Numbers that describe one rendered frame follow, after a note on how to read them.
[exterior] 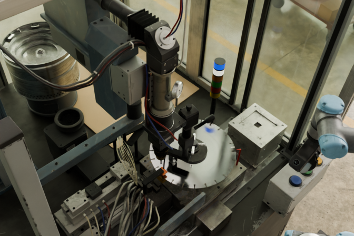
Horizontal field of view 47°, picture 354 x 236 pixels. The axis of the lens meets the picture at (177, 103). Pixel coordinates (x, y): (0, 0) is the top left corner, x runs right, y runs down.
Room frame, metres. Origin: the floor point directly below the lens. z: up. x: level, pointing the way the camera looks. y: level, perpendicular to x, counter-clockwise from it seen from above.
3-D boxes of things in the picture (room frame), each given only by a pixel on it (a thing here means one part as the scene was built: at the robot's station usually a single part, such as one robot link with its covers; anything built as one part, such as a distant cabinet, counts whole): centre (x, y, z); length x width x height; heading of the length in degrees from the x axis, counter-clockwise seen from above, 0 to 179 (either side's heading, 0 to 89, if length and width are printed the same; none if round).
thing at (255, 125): (1.14, -0.35, 0.82); 0.18 x 0.18 x 0.15; 45
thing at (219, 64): (1.24, -0.16, 1.14); 0.05 x 0.04 x 0.03; 45
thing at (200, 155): (0.95, -0.07, 0.96); 0.11 x 0.11 x 0.03
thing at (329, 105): (0.88, -0.47, 1.27); 0.09 x 0.08 x 0.11; 175
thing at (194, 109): (0.88, -0.04, 1.17); 0.06 x 0.05 x 0.20; 126
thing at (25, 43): (1.36, 0.60, 0.93); 0.31 x 0.31 x 0.36
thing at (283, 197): (0.93, -0.50, 0.82); 0.28 x 0.11 x 0.15; 135
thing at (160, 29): (0.93, 0.15, 1.45); 0.35 x 0.07 x 0.28; 45
